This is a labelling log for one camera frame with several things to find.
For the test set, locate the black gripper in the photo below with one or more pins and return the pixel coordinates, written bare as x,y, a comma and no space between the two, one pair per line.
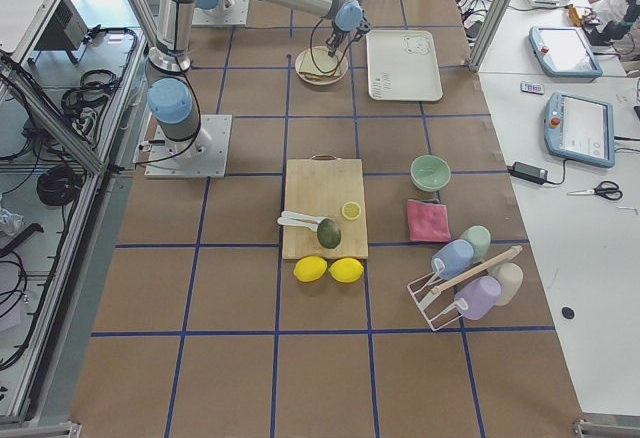
338,37

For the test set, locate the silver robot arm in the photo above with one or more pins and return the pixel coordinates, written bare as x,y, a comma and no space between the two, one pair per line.
170,97

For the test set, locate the cream round plate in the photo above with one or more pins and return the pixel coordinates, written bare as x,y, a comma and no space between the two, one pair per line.
343,64

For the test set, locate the cream bear tray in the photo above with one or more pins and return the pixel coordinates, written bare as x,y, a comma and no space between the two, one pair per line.
402,66

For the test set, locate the wooden cutting board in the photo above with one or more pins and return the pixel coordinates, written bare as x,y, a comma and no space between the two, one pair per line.
320,188

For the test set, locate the green bowl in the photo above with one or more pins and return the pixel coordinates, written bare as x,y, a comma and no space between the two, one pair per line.
429,173

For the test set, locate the lemon slice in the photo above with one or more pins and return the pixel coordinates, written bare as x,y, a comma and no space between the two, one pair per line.
351,210

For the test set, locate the white plastic spoon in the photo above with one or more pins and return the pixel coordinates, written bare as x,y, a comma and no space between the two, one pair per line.
285,221

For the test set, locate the green avocado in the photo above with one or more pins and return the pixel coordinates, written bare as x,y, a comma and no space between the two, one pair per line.
329,233

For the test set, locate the pink cloth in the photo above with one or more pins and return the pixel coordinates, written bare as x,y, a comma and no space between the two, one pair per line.
427,222

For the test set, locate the whole lemon left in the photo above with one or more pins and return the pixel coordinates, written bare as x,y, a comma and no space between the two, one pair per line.
310,268

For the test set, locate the whole lemon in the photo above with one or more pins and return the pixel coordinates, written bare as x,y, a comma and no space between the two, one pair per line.
310,268
346,270

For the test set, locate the whole lemon right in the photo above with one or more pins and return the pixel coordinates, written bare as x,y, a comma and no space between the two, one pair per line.
346,270

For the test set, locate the far teach pendant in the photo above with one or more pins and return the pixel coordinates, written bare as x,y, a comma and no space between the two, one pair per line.
564,52

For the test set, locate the teach pendant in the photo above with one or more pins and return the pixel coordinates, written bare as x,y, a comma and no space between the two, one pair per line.
564,52
580,129

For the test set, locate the black power adapter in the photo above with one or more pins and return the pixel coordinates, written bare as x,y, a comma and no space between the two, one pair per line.
527,172

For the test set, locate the green mug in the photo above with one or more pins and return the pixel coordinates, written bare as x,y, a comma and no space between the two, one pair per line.
480,239

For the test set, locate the blue mug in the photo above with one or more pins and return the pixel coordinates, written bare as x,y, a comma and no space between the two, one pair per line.
452,259

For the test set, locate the near teach pendant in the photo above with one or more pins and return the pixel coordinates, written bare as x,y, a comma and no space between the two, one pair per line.
580,129

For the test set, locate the cream mug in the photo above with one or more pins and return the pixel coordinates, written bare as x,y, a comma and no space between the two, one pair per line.
510,277

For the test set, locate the purple mug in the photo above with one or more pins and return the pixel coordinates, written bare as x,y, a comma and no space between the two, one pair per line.
476,299

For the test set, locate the black scissors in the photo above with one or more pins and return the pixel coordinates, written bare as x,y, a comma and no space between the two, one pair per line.
606,189

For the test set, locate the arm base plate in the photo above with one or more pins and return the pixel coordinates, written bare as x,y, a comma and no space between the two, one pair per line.
206,157
220,13

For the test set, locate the aluminium frame post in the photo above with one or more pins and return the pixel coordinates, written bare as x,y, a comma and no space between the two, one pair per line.
487,33

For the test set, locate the white wire cup rack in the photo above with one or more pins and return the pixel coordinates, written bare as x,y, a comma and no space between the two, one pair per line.
434,298

